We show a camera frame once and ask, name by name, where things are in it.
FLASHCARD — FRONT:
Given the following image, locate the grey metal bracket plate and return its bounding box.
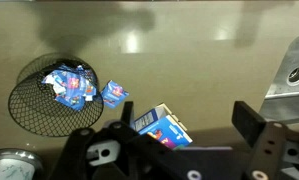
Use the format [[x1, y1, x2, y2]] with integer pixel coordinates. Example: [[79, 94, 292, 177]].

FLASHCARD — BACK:
[[258, 34, 299, 125]]

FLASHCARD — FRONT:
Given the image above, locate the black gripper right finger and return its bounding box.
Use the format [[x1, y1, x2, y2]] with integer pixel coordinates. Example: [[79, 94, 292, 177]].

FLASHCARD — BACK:
[[231, 100, 299, 180]]

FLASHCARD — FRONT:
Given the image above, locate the pile of blue packets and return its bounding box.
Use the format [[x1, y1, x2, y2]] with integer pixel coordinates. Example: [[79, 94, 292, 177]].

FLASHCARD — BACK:
[[41, 64, 98, 112]]

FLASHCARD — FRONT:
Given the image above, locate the black wire mesh basket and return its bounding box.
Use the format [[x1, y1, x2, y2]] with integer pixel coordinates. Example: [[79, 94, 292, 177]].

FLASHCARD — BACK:
[[7, 53, 105, 138]]

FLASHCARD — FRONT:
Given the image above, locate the small blue snack packet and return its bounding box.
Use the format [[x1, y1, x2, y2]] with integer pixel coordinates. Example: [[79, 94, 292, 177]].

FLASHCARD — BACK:
[[100, 79, 130, 109]]

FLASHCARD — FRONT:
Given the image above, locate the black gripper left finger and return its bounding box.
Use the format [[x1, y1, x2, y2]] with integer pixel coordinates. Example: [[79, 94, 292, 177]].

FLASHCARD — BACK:
[[50, 101, 197, 180]]

